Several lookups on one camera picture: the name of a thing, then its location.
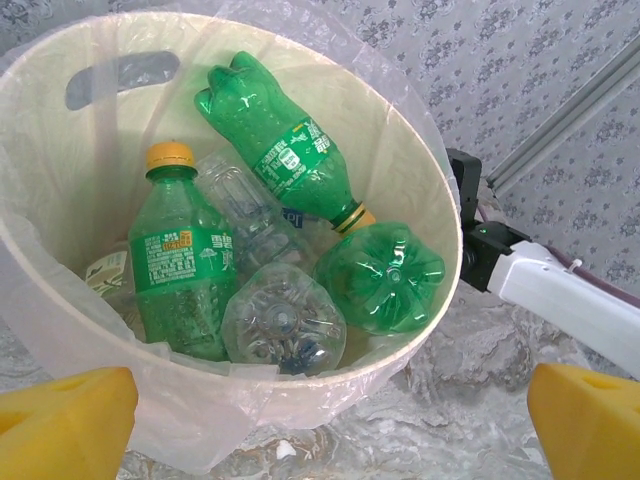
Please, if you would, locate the cream plastic bin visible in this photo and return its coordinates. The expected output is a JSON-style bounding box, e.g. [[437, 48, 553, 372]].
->
[[0, 12, 464, 431]]

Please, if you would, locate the large clear bottle white cap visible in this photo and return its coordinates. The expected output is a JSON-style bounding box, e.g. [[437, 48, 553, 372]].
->
[[221, 261, 348, 377]]

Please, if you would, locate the aluminium frame post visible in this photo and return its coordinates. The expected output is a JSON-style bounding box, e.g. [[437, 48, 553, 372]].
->
[[485, 42, 640, 195]]

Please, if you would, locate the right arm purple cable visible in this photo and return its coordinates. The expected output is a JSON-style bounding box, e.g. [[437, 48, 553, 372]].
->
[[544, 243, 640, 312]]

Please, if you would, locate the clear bottle blue label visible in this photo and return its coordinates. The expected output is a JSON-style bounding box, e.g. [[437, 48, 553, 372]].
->
[[192, 151, 321, 281]]

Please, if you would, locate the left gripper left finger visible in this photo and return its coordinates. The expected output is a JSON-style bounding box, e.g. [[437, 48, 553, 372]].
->
[[0, 366, 140, 480]]

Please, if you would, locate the clear bottle green white label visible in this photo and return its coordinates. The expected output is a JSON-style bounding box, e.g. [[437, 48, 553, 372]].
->
[[83, 248, 136, 306]]

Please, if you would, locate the translucent pink bin liner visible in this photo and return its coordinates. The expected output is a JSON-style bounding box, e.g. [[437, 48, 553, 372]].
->
[[0, 0, 464, 474]]

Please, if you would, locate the green plastic soda bottle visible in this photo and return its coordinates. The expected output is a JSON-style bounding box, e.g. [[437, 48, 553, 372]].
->
[[192, 49, 377, 237], [128, 142, 240, 362], [311, 222, 447, 337]]

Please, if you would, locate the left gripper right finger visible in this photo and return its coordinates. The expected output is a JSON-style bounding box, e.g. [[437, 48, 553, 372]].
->
[[528, 362, 640, 480]]

